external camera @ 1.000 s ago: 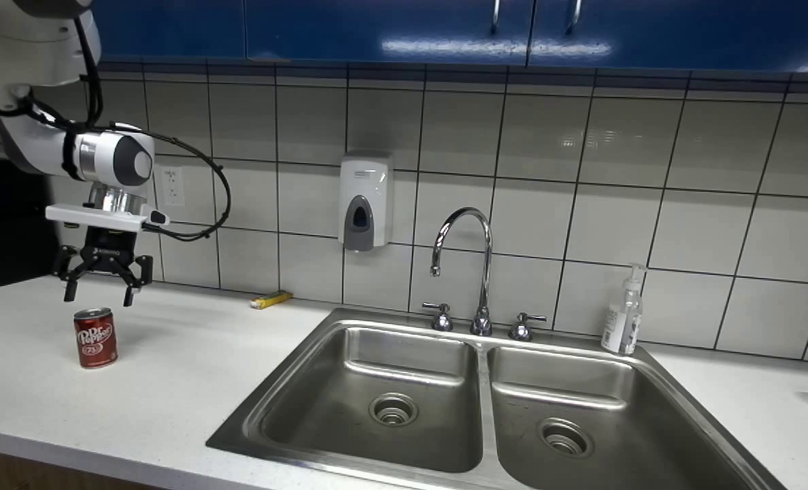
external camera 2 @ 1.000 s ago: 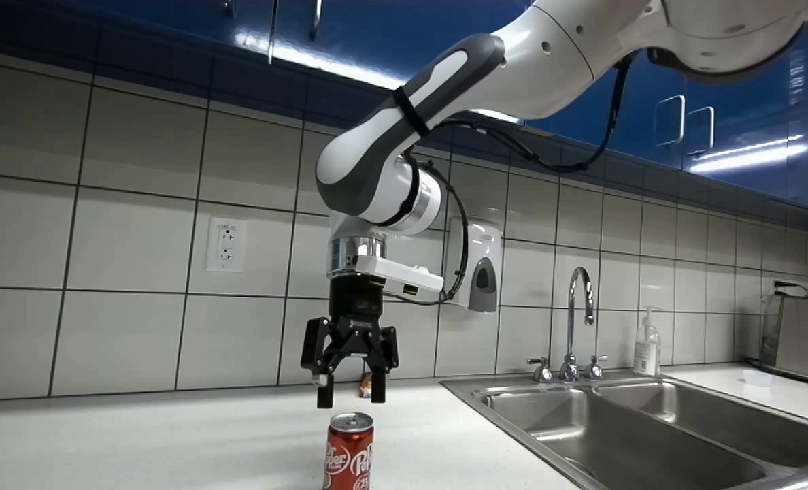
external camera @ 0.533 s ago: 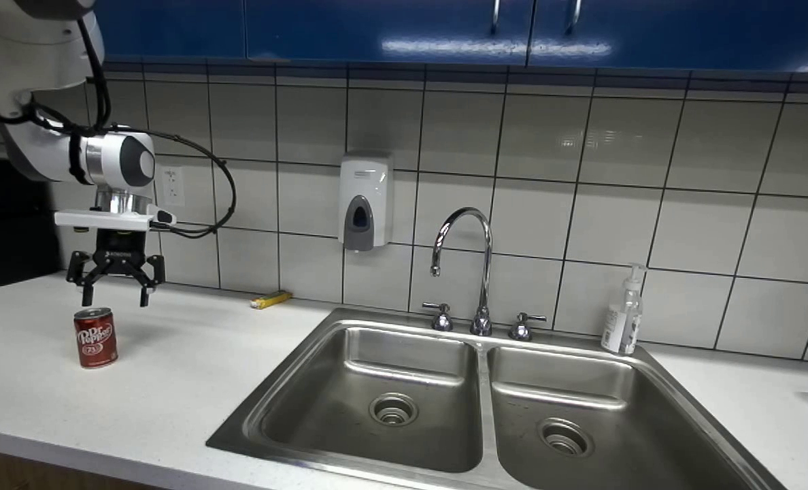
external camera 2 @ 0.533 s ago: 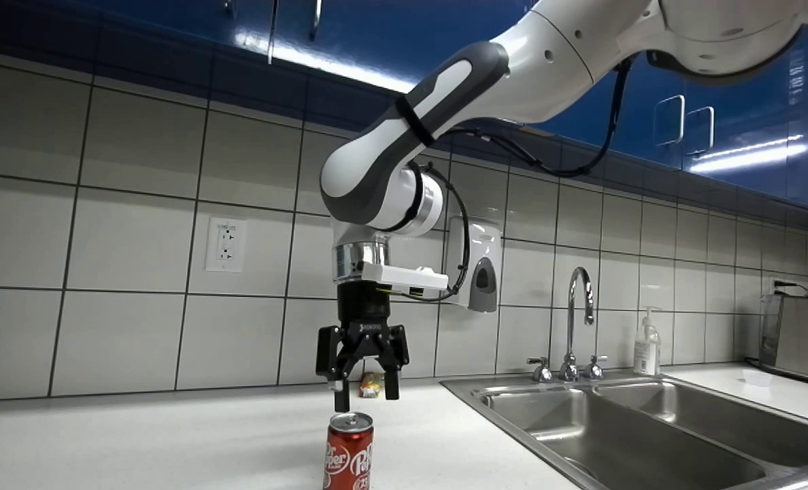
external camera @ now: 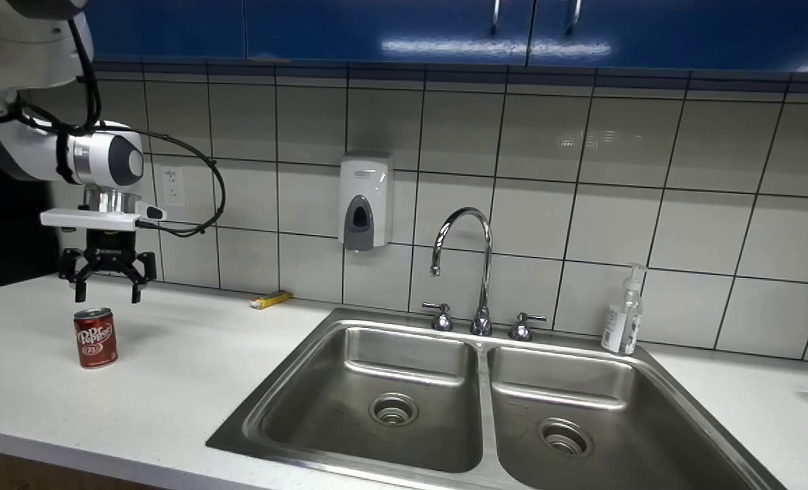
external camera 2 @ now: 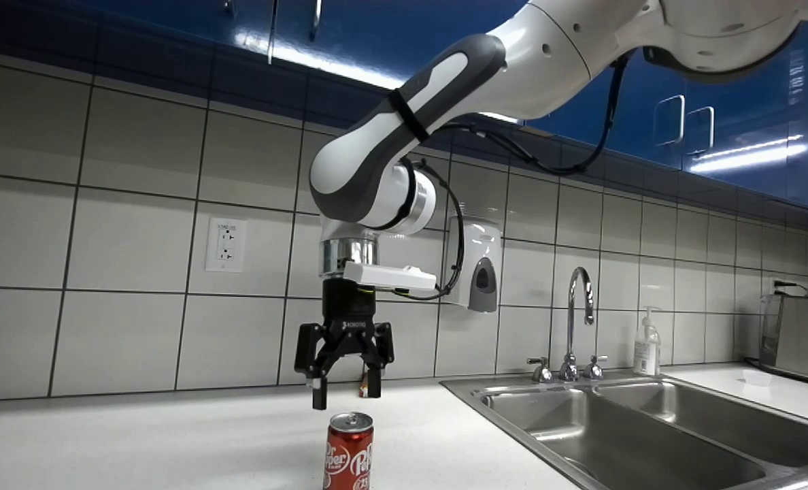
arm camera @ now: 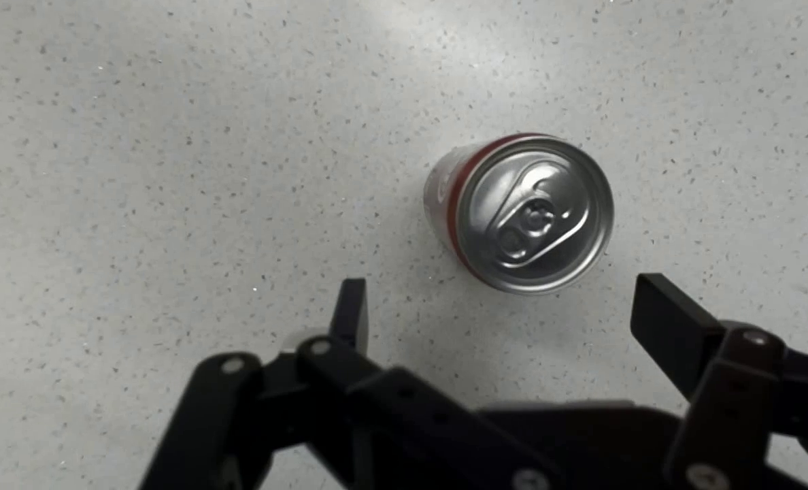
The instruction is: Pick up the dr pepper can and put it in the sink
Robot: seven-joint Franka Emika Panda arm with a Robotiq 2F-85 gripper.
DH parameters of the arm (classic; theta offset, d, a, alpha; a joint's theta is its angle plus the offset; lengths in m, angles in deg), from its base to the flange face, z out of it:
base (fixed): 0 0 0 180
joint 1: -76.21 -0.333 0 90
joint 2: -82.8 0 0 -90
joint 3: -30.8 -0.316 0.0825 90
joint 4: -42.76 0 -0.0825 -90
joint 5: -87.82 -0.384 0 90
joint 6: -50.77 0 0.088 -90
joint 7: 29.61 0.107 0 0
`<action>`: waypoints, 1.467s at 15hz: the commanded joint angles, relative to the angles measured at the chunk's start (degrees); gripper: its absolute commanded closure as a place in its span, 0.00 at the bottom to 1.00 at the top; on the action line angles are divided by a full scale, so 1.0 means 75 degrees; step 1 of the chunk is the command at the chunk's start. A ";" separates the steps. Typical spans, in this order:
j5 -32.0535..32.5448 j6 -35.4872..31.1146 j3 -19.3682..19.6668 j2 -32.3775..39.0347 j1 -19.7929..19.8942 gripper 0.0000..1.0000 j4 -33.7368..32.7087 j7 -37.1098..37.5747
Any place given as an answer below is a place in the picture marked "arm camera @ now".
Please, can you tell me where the red dr pepper can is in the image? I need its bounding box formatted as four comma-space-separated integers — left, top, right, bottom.
422, 131, 617, 293

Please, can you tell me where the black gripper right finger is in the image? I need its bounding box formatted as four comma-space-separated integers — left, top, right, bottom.
628, 270, 808, 490

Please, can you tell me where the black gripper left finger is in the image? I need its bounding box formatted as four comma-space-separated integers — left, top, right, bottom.
139, 274, 560, 490

